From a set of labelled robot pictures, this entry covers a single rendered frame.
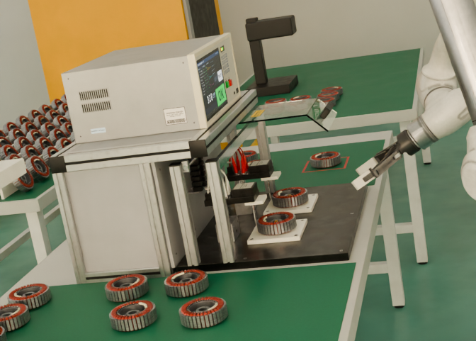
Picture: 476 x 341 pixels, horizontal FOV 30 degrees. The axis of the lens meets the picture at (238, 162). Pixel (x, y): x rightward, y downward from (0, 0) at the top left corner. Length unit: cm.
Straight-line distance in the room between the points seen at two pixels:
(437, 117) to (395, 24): 515
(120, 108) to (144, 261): 42
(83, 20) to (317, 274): 431
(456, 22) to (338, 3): 554
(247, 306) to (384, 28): 577
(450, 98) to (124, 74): 93
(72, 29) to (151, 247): 407
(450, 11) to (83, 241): 114
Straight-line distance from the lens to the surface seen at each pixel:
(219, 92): 258
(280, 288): 221
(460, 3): 225
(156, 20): 615
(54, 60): 646
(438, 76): 271
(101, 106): 249
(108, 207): 243
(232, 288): 227
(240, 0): 789
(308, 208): 269
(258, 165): 272
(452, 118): 261
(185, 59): 239
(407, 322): 371
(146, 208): 239
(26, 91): 869
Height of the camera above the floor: 158
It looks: 14 degrees down
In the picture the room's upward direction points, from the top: 10 degrees counter-clockwise
